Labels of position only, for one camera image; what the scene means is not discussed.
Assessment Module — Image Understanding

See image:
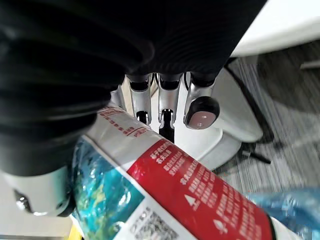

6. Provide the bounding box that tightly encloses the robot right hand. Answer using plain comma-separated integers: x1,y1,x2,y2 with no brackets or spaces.
0,0,269,218

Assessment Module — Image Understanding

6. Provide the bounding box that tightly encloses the bottle with red white label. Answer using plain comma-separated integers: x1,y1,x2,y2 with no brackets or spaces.
66,104,285,240

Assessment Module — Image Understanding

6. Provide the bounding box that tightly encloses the white tea table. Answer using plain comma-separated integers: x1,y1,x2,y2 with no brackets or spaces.
229,0,320,59

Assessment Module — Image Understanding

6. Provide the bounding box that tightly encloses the blue plastic bag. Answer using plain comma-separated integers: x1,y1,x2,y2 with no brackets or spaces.
246,186,320,240

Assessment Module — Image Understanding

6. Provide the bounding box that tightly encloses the white rounded plastic base unit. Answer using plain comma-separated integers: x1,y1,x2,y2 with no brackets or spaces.
172,57,265,171

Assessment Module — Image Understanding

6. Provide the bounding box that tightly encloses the yellow packet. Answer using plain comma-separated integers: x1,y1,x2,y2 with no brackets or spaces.
67,224,85,240

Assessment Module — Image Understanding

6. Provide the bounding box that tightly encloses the black cable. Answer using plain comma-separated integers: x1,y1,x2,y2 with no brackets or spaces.
227,57,285,166

